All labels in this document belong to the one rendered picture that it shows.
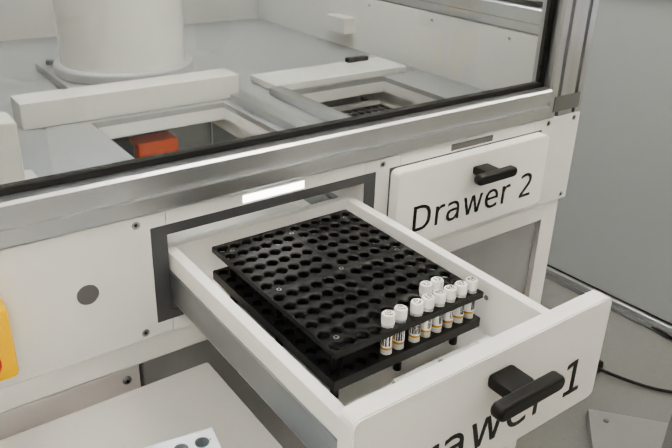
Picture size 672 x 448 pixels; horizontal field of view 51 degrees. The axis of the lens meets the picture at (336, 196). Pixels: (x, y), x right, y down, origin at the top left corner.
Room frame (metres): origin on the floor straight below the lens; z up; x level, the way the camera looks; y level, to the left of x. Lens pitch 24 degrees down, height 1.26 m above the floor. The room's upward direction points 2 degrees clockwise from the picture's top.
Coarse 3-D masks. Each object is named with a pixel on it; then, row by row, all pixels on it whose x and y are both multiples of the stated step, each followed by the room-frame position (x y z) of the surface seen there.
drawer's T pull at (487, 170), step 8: (480, 168) 0.88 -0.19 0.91; (488, 168) 0.88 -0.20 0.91; (496, 168) 0.89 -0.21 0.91; (504, 168) 0.88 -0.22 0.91; (512, 168) 0.89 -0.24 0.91; (480, 176) 0.85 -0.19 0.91; (488, 176) 0.86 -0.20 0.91; (496, 176) 0.87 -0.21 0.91; (504, 176) 0.88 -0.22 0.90; (512, 176) 0.89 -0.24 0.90; (480, 184) 0.85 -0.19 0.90
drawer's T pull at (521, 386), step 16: (512, 368) 0.45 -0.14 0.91; (496, 384) 0.44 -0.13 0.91; (512, 384) 0.43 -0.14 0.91; (528, 384) 0.43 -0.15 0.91; (544, 384) 0.43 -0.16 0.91; (560, 384) 0.44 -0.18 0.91; (512, 400) 0.42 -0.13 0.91; (528, 400) 0.42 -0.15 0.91; (496, 416) 0.41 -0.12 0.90; (512, 416) 0.41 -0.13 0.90
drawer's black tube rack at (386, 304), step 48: (240, 240) 0.67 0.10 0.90; (288, 240) 0.69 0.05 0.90; (336, 240) 0.68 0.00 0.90; (384, 240) 0.69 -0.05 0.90; (240, 288) 0.63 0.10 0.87; (288, 288) 0.58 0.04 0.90; (336, 288) 0.59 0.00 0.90; (384, 288) 0.59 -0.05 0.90; (288, 336) 0.54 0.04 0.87; (336, 336) 0.50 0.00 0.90; (432, 336) 0.55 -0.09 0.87; (336, 384) 0.48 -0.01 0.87
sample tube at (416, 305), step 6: (414, 300) 0.55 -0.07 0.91; (420, 300) 0.55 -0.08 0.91; (414, 306) 0.54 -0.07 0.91; (420, 306) 0.54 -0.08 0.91; (414, 312) 0.54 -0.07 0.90; (420, 312) 0.54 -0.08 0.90; (420, 324) 0.54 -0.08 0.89; (414, 330) 0.54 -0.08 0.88; (420, 330) 0.54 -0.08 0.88; (408, 336) 0.55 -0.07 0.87; (414, 336) 0.54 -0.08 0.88; (414, 342) 0.54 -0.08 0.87
